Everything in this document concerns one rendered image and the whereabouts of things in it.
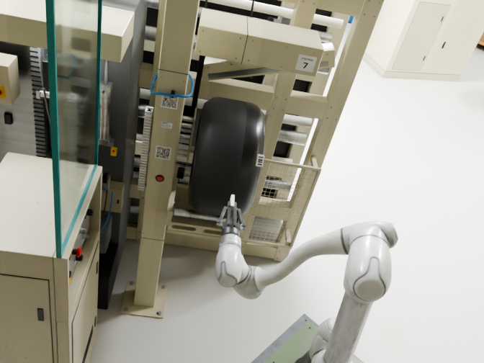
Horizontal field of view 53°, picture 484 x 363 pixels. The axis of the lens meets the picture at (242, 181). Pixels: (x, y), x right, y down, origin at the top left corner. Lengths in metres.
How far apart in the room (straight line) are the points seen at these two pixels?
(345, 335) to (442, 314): 2.24
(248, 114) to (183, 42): 0.47
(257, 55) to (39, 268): 1.36
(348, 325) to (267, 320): 1.62
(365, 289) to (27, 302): 1.24
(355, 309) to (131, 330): 1.77
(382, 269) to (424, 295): 2.47
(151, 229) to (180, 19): 1.19
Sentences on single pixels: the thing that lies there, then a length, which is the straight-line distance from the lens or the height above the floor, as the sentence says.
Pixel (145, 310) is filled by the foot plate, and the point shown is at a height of 0.01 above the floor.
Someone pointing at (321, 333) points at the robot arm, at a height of 0.99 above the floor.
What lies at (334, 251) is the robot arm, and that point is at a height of 1.45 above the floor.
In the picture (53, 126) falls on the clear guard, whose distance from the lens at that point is 1.47.
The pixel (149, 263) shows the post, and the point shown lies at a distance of 2.96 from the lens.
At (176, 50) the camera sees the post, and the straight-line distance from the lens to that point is 2.15.
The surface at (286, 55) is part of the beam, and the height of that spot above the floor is 1.72.
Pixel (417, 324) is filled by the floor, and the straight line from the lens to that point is 3.82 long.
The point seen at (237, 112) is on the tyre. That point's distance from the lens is 2.32.
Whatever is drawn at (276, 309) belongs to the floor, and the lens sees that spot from 3.44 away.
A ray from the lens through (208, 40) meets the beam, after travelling 2.40.
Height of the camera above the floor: 2.62
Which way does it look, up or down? 37 degrees down
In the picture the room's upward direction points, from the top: 15 degrees clockwise
